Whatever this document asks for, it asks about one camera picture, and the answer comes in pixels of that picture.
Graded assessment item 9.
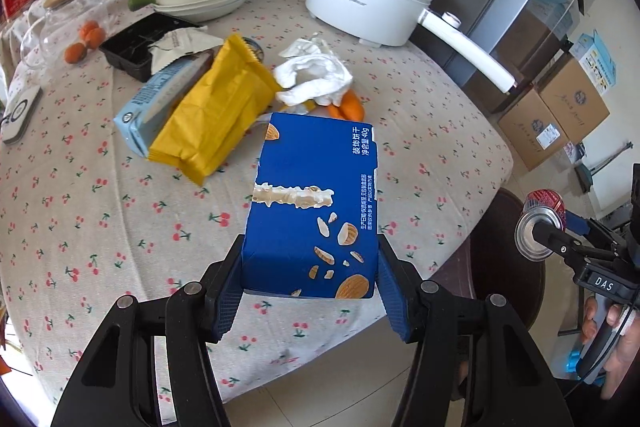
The plain cardboard box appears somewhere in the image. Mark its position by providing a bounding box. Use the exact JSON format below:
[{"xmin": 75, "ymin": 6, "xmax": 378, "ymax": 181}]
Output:
[{"xmin": 537, "ymin": 54, "xmax": 612, "ymax": 142}]

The black plastic tray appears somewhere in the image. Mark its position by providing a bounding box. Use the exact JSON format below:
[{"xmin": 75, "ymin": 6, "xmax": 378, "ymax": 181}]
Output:
[{"xmin": 99, "ymin": 13, "xmax": 201, "ymax": 82}]

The cardboard box with label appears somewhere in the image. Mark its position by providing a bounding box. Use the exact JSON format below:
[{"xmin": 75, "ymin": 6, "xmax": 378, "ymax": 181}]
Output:
[{"xmin": 496, "ymin": 87, "xmax": 571, "ymax": 172}]

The clear jar with oranges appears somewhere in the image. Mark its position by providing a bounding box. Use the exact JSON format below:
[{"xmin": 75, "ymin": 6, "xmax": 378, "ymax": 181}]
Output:
[{"xmin": 20, "ymin": 0, "xmax": 108, "ymax": 68}]

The light blue carton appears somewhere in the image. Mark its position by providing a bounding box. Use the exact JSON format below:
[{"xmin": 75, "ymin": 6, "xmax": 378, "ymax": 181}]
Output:
[{"xmin": 114, "ymin": 57, "xmax": 213, "ymax": 158}]

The orange peel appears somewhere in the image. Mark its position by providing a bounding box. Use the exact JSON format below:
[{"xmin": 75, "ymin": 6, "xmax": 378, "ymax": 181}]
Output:
[{"xmin": 327, "ymin": 89, "xmax": 363, "ymax": 120}]

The blue and white box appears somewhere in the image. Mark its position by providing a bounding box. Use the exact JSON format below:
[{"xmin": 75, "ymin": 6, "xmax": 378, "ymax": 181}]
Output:
[{"xmin": 570, "ymin": 29, "xmax": 617, "ymax": 95}]

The broom with dustpan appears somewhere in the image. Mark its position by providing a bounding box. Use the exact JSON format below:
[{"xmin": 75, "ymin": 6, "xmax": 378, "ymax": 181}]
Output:
[{"xmin": 575, "ymin": 142, "xmax": 631, "ymax": 194}]

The red metal can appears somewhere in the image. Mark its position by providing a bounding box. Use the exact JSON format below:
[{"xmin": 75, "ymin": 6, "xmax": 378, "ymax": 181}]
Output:
[{"xmin": 515, "ymin": 189, "xmax": 568, "ymax": 263}]

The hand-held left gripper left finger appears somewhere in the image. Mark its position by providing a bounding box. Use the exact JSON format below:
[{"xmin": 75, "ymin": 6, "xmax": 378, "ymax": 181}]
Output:
[{"xmin": 50, "ymin": 239, "xmax": 246, "ymax": 427}]

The cherry print tablecloth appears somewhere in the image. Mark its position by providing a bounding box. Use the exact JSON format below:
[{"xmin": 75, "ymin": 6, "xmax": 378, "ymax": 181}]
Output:
[{"xmin": 0, "ymin": 0, "xmax": 516, "ymax": 427}]

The brown trash bin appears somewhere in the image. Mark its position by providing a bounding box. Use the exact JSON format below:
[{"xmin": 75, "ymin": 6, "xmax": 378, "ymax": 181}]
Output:
[{"xmin": 432, "ymin": 187, "xmax": 563, "ymax": 338}]

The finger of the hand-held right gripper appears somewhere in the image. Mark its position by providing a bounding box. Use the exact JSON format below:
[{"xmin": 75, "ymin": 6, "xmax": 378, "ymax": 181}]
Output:
[
  {"xmin": 562, "ymin": 206, "xmax": 626, "ymax": 254},
  {"xmin": 531, "ymin": 223, "xmax": 617, "ymax": 269}
]

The white remote device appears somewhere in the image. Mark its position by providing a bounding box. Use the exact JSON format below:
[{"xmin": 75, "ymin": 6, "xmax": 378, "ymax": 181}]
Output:
[{"xmin": 0, "ymin": 86, "xmax": 43, "ymax": 144}]

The blue biscuit box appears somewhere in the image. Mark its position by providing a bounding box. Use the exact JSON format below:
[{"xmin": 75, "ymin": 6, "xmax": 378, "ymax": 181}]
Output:
[{"xmin": 241, "ymin": 112, "xmax": 383, "ymax": 300}]

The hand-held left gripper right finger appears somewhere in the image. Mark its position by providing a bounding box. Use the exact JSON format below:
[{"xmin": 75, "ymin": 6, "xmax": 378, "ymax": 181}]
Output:
[{"xmin": 377, "ymin": 234, "xmax": 576, "ymax": 427}]

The white paper napkin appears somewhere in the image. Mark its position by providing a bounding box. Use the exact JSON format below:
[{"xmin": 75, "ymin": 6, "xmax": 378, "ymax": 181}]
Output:
[{"xmin": 272, "ymin": 34, "xmax": 354, "ymax": 108}]

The yellow snack packet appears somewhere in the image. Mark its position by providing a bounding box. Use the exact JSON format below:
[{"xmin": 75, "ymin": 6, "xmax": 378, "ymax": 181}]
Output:
[{"xmin": 147, "ymin": 33, "xmax": 281, "ymax": 186}]

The person's right hand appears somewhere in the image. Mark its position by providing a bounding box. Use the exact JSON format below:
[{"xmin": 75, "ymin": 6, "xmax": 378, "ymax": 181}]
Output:
[{"xmin": 580, "ymin": 297, "xmax": 640, "ymax": 400}]

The grey refrigerator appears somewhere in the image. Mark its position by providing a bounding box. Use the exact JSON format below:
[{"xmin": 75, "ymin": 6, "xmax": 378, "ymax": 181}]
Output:
[{"xmin": 400, "ymin": 0, "xmax": 586, "ymax": 112}]

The white torn wrapper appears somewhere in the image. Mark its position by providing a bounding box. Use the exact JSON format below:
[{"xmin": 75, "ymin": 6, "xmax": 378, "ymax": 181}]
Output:
[{"xmin": 149, "ymin": 27, "xmax": 226, "ymax": 72}]

